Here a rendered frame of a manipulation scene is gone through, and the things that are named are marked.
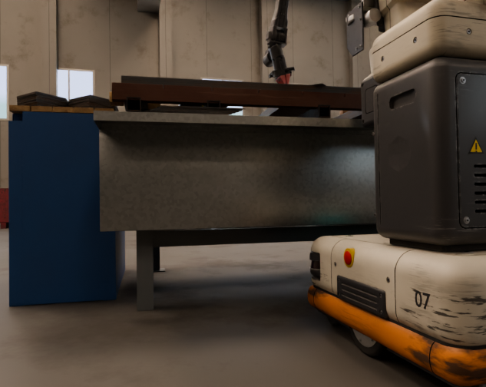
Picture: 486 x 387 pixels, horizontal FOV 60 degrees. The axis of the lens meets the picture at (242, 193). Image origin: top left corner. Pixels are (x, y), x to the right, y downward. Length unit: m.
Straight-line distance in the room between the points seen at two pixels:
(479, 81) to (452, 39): 0.10
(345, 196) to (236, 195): 0.44
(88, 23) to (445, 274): 11.02
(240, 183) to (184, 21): 10.24
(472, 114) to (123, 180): 1.07
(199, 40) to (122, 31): 1.91
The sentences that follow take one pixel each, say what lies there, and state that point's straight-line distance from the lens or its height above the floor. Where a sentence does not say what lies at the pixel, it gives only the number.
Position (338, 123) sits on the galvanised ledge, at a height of 0.66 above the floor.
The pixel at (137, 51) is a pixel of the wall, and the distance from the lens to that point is 11.25.
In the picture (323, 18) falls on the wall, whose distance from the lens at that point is 12.91.
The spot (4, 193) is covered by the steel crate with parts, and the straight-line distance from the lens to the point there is 8.50.
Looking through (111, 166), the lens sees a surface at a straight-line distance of 1.51.
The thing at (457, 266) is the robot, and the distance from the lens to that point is 0.88.
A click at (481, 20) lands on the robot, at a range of 1.07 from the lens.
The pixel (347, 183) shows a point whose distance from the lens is 1.69.
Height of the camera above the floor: 0.39
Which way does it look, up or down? 1 degrees up
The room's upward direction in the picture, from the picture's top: 1 degrees counter-clockwise
